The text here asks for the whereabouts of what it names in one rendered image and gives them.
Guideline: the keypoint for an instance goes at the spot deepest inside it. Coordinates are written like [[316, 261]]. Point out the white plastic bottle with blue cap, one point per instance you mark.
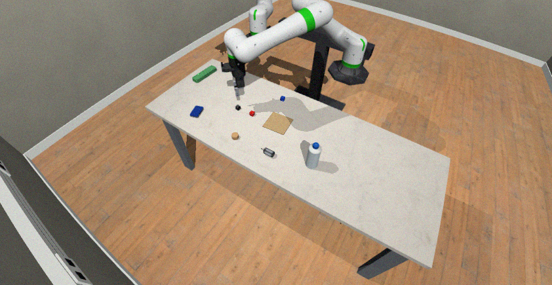
[[313, 155]]

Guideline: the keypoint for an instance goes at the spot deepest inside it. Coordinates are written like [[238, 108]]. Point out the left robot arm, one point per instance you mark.
[[309, 15]]

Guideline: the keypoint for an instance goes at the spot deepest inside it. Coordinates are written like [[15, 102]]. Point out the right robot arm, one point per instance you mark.
[[258, 16]]

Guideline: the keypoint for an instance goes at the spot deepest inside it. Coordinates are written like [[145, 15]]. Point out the tan flat mat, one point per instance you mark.
[[278, 123]]

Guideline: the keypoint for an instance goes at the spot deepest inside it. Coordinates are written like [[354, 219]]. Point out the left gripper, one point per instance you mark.
[[238, 71]]

